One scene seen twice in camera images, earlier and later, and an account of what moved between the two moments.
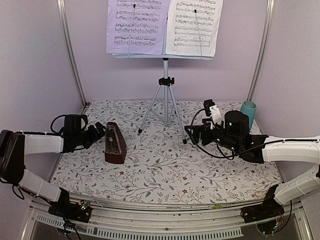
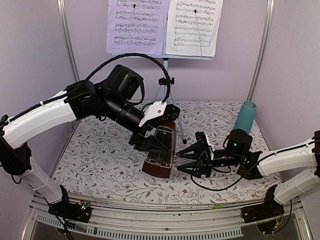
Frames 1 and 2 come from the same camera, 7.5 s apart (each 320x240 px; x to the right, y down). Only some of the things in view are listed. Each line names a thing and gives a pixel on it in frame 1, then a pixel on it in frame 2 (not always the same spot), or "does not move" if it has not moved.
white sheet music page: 193,27 does not move
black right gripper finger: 194,131 → 198,148
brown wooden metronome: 116,148 → 158,164
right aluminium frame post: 262,51 does not move
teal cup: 249,107 does not move
